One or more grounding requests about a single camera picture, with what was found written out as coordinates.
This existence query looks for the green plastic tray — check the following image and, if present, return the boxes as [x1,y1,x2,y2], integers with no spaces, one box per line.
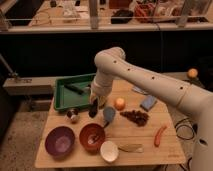
[54,73,95,112]

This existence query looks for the orange carrot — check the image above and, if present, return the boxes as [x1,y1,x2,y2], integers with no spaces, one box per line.
[154,125,167,147]

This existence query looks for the black cable on floor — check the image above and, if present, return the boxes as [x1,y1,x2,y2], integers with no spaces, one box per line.
[174,116,198,141]

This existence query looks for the red-brown bowl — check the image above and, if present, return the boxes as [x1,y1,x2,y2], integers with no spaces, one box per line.
[79,123,105,152]

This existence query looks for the orange round fruit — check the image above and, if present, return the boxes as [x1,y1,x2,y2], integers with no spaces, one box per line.
[114,98,126,111]

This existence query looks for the orange ball in background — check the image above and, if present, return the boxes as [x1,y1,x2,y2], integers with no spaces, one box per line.
[187,68,198,79]

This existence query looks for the black marker in tray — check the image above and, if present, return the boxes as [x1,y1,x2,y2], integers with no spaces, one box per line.
[64,84,84,95]

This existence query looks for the brown grape bunch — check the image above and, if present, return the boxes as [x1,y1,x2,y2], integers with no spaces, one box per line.
[120,110,149,126]

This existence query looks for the purple bowl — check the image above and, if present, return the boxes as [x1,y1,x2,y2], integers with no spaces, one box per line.
[45,126,75,158]

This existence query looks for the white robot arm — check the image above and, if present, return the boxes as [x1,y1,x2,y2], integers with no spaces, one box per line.
[90,47,213,171]

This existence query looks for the blue sponge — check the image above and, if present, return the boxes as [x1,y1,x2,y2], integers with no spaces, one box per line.
[140,95,157,111]

